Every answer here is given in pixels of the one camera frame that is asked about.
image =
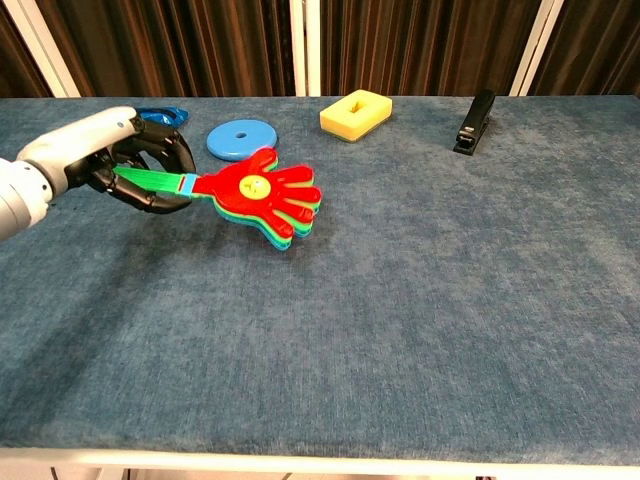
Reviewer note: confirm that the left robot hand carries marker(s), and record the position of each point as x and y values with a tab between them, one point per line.
75	145

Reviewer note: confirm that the red hand clapper toy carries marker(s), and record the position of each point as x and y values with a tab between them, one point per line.
240	195

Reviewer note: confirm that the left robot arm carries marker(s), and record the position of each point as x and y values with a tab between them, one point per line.
20	200

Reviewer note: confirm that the blue plastic packet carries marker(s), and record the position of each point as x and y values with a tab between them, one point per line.
167	115

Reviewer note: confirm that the blue disc with hole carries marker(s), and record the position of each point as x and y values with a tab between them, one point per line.
225	145

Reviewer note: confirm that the yellow sponge block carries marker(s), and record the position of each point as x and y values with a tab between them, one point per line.
340	122

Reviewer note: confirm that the blue table cloth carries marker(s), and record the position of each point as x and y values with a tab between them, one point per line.
400	300

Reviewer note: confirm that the black stapler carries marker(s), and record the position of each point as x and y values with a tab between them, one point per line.
475	120

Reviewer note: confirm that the white frame post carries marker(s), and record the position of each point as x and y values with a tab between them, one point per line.
44	55
305	50
536	50

